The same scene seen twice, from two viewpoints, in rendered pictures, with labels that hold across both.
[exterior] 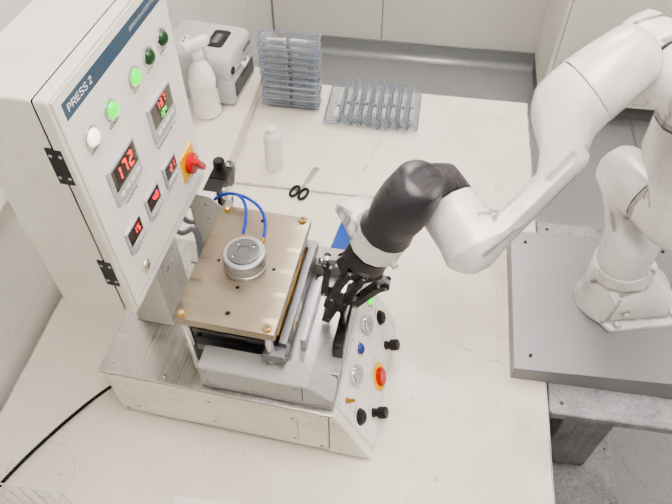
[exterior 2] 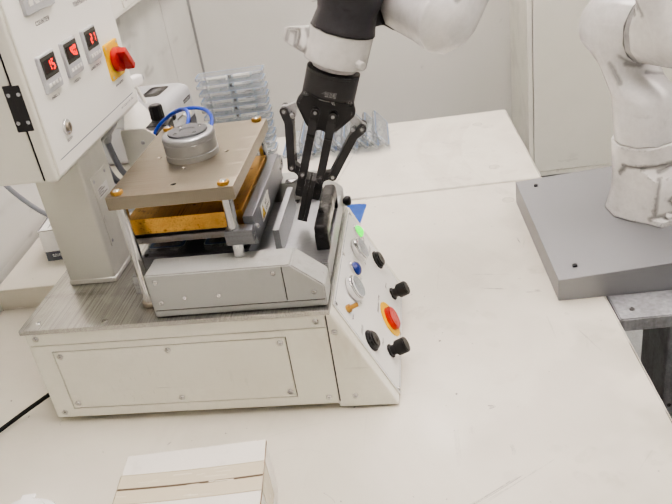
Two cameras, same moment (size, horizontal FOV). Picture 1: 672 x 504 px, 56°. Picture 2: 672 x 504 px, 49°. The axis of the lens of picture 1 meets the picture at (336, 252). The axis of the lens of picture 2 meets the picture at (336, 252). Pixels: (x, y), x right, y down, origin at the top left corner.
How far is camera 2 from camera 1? 63 cm
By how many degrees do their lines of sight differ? 22
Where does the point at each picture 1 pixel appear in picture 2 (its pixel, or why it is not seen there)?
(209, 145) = not seen: hidden behind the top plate
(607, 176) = (590, 23)
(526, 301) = (553, 226)
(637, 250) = (654, 97)
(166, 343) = (107, 295)
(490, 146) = (474, 142)
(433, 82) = not seen: hidden behind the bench
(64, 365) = not seen: outside the picture
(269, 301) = (224, 168)
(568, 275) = (595, 197)
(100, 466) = (27, 483)
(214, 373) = (167, 281)
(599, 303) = (638, 195)
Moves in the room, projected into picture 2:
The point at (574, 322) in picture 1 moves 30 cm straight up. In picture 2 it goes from (617, 229) to (625, 66)
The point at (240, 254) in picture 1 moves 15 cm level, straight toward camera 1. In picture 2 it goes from (183, 132) to (203, 164)
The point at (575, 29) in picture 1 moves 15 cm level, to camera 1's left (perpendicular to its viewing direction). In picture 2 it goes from (544, 89) to (509, 95)
